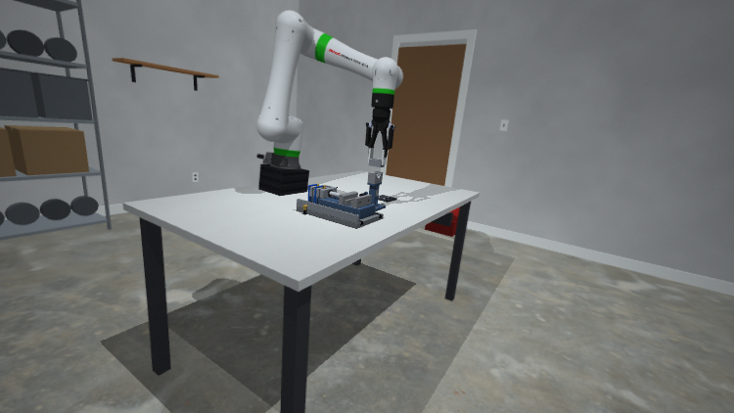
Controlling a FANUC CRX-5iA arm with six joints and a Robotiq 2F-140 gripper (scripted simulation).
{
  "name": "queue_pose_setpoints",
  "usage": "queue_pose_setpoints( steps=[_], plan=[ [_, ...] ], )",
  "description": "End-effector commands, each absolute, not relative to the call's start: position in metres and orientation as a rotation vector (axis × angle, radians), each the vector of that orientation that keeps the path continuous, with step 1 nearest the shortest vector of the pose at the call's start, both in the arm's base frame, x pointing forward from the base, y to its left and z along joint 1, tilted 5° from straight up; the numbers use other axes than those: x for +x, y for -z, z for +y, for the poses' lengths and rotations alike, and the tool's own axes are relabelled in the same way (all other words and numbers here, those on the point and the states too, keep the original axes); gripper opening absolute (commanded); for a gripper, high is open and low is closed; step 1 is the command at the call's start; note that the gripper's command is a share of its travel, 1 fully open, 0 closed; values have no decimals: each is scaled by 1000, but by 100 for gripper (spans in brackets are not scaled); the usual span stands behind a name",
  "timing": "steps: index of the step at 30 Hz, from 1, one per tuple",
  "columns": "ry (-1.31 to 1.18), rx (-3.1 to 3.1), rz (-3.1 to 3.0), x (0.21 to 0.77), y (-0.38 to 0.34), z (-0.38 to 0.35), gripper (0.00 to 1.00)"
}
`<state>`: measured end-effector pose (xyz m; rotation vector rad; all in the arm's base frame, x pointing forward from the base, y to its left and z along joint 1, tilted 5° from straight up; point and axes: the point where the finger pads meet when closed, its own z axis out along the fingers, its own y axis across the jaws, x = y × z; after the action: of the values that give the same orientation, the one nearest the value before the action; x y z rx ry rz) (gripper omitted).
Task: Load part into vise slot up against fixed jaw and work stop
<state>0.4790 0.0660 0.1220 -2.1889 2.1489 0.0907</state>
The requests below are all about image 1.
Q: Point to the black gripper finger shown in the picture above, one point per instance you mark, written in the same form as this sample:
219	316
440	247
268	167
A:
387	141
370	140

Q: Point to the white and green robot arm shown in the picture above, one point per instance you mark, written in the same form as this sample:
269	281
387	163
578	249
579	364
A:
291	31

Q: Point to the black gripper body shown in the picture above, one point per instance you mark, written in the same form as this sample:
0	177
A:
383	117

